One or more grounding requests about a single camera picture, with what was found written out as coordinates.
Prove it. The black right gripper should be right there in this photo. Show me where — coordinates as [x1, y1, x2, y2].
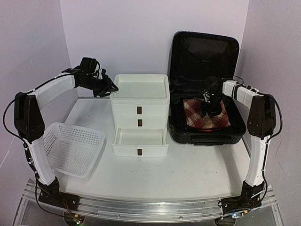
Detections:
[200, 92, 224, 118]

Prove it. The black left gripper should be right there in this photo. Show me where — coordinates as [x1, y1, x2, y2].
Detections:
[81, 75, 119, 98]

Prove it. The white drawer storage box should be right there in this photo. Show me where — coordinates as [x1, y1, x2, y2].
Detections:
[110, 74, 170, 157]

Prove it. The black ribbed hard suitcase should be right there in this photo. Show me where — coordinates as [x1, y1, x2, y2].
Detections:
[168, 31, 246, 145]

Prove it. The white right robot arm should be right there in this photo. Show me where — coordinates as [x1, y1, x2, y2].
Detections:
[201, 77, 276, 187]

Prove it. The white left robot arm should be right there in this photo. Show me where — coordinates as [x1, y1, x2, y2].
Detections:
[14, 57, 118, 186]

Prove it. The red plaid folded cloth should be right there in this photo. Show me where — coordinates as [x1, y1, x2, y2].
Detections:
[183, 98, 231, 129]

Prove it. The white perforated plastic basket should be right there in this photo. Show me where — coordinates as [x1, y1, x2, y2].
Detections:
[43, 122, 105, 180]

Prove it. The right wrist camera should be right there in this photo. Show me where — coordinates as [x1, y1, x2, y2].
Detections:
[203, 91, 211, 102]

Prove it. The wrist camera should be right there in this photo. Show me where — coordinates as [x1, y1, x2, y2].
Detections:
[97, 68, 106, 80]
[203, 91, 211, 102]

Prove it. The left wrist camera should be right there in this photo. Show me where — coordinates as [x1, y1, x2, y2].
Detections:
[97, 68, 106, 80]

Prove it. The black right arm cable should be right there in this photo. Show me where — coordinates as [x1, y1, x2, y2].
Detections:
[268, 94, 283, 142]

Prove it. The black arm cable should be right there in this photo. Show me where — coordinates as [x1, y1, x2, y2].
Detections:
[2, 97, 26, 142]
[268, 94, 283, 142]

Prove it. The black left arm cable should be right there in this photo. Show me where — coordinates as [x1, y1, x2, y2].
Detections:
[2, 97, 26, 142]

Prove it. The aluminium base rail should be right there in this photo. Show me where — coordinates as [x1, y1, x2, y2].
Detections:
[18, 181, 280, 223]

